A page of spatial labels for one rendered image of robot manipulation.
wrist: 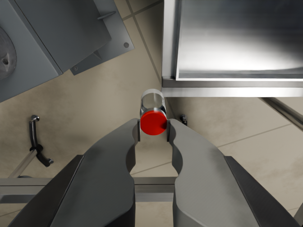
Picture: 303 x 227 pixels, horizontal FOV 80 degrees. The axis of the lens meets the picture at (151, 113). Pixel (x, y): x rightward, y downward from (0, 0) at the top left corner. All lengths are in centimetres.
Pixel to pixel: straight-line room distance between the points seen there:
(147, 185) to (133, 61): 79
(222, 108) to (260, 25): 114
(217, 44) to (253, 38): 7
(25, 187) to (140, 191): 68
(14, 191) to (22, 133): 59
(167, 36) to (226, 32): 11
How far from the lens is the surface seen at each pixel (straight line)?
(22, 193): 133
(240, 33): 40
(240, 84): 41
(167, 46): 37
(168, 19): 36
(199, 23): 37
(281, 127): 184
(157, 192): 113
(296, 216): 92
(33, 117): 167
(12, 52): 54
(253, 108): 162
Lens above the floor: 124
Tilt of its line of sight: 61 degrees down
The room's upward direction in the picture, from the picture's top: 178 degrees clockwise
